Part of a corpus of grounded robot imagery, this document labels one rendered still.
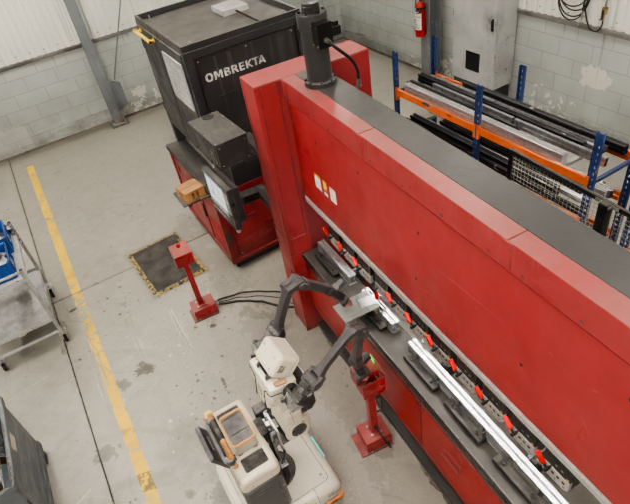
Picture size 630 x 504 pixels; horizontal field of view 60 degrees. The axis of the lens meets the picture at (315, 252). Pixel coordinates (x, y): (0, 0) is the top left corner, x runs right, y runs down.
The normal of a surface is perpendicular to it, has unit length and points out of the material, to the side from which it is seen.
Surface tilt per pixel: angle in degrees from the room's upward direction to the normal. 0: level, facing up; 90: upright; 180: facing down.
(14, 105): 90
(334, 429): 0
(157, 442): 0
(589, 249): 0
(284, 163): 90
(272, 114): 90
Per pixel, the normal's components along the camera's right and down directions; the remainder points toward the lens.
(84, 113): 0.51, 0.50
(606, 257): -0.14, -0.76
